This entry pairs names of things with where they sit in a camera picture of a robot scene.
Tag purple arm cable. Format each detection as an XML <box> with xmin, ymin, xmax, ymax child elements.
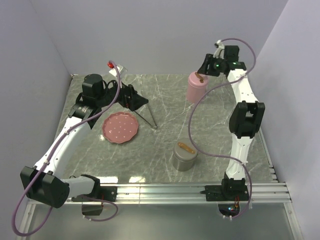
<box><xmin>11</xmin><ymin>59</ymin><xmax>123</xmax><ymax>237</ymax></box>
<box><xmin>187</xmin><ymin>37</ymin><xmax>257</xmax><ymax>220</ymax></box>

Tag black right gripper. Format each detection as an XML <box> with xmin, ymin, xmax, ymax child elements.
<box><xmin>196</xmin><ymin>53</ymin><xmax>226</xmax><ymax>77</ymax></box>

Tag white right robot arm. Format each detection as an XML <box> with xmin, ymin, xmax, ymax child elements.
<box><xmin>197</xmin><ymin>43</ymin><xmax>266</xmax><ymax>201</ymax></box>

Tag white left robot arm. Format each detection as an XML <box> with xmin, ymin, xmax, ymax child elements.
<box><xmin>20</xmin><ymin>73</ymin><xmax>149</xmax><ymax>209</ymax></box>

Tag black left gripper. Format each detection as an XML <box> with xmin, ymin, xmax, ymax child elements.
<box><xmin>97</xmin><ymin>76</ymin><xmax>149</xmax><ymax>112</ymax></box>

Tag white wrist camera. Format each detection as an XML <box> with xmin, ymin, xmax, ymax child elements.
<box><xmin>107</xmin><ymin>61</ymin><xmax>127</xmax><ymax>88</ymax></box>
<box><xmin>213</xmin><ymin>40</ymin><xmax>225</xmax><ymax>59</ymax></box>

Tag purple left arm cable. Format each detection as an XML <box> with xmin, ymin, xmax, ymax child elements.
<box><xmin>11</xmin><ymin>59</ymin><xmax>123</xmax><ymax>237</ymax></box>

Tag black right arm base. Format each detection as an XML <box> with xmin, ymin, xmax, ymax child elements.
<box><xmin>200</xmin><ymin>185</ymin><xmax>251</xmax><ymax>219</ymax></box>

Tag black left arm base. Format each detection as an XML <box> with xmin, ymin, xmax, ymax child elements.
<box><xmin>71</xmin><ymin>186</ymin><xmax>119</xmax><ymax>222</ymax></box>

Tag grey cylindrical container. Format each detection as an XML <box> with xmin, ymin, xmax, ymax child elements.
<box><xmin>172</xmin><ymin>156</ymin><xmax>197</xmax><ymax>172</ymax></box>

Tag metal tongs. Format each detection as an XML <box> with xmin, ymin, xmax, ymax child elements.
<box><xmin>134</xmin><ymin>104</ymin><xmax>158</xmax><ymax>130</ymax></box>

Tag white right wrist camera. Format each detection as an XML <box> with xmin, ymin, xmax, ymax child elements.
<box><xmin>213</xmin><ymin>40</ymin><xmax>225</xmax><ymax>59</ymax></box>

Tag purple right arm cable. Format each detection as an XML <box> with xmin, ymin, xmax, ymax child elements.
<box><xmin>187</xmin><ymin>37</ymin><xmax>257</xmax><ymax>220</ymax></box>

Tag aluminium front rail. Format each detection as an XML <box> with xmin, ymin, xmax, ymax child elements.
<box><xmin>19</xmin><ymin>182</ymin><xmax>304</xmax><ymax>240</ymax></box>

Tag grey round lid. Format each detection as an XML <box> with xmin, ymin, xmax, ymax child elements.
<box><xmin>173</xmin><ymin>138</ymin><xmax>198</xmax><ymax>162</ymax></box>

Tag pink cylindrical container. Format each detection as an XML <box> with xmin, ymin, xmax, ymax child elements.
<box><xmin>186</xmin><ymin>82</ymin><xmax>208</xmax><ymax>104</ymax></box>

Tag pink round lid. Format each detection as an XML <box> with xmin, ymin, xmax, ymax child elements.
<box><xmin>188</xmin><ymin>71</ymin><xmax>209</xmax><ymax>89</ymax></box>

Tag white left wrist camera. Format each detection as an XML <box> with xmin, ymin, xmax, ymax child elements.
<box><xmin>107</xmin><ymin>61</ymin><xmax>127</xmax><ymax>88</ymax></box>

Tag pink polka dot plate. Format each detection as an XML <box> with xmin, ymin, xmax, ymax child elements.
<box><xmin>102</xmin><ymin>112</ymin><xmax>139</xmax><ymax>144</ymax></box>

